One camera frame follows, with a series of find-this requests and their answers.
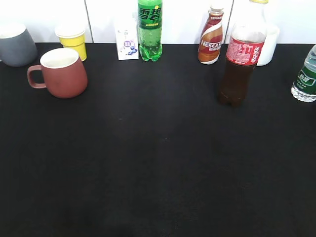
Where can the white milk carton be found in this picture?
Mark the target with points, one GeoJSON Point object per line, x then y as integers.
{"type": "Point", "coordinates": [126, 39]}

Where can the grey ceramic mug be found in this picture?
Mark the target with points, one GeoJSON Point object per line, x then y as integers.
{"type": "Point", "coordinates": [17, 47]}

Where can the white ceramic mug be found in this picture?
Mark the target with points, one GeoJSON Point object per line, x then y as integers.
{"type": "Point", "coordinates": [269, 45]}

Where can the red label cola bottle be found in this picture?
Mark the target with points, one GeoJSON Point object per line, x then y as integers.
{"type": "Point", "coordinates": [246, 42]}

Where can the brown nescafe bottle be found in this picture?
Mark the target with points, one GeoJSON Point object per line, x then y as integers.
{"type": "Point", "coordinates": [212, 36]}

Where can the red ceramic mug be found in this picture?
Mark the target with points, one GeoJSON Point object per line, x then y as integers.
{"type": "Point", "coordinates": [63, 73]}

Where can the yellow paper cup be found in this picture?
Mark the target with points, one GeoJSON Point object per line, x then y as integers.
{"type": "Point", "coordinates": [72, 36]}

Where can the green label water bottle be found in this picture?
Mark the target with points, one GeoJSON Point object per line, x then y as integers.
{"type": "Point", "coordinates": [304, 87]}

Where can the green sprite bottle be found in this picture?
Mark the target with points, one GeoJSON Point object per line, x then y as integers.
{"type": "Point", "coordinates": [149, 29]}

